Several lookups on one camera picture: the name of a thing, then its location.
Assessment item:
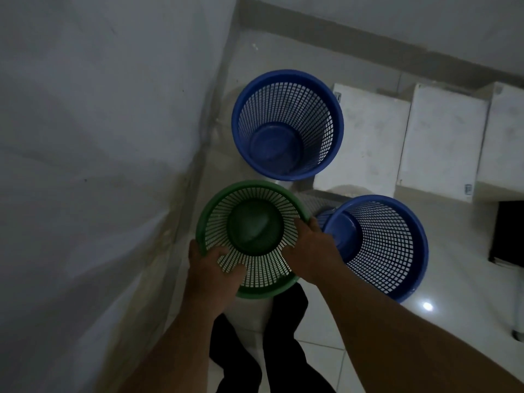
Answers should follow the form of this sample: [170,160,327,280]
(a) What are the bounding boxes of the blue mesh plastic basket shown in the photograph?
[231,69,344,182]
[315,195,430,303]

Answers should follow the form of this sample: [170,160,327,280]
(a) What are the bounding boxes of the white rectangular box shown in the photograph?
[395,82,490,204]
[313,83,412,199]
[474,82,524,203]

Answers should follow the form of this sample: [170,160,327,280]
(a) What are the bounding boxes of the person's right hand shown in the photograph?
[282,217,345,285]

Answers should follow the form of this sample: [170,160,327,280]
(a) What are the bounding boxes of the black trousers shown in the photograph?
[209,282,337,393]

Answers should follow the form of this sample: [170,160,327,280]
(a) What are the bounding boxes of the green mesh plastic basket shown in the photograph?
[196,180,312,300]

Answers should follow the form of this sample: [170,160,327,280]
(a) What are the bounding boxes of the person's left hand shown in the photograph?
[187,239,247,317]

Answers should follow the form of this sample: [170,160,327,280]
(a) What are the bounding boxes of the person's right forearm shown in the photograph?
[305,264,524,393]

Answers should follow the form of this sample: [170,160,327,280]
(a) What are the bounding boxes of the person's left forearm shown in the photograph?
[119,299,230,393]

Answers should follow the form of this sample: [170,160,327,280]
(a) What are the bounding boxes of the black flat object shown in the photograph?
[488,200,524,267]

